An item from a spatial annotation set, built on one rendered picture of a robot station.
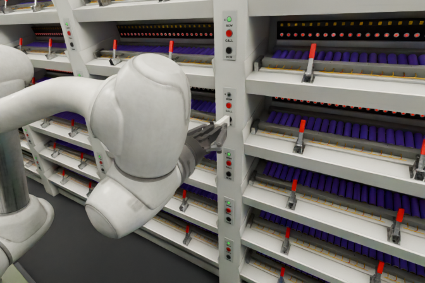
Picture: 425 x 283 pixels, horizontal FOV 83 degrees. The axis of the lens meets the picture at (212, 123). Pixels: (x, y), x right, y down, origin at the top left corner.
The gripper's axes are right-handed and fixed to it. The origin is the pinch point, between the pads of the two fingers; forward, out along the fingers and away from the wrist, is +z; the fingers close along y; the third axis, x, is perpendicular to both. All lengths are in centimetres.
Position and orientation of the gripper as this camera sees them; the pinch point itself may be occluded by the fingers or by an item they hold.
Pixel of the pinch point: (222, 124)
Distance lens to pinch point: 69.1
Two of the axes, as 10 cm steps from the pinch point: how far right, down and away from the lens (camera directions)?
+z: 4.9, -3.6, 8.0
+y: 8.7, 1.7, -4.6
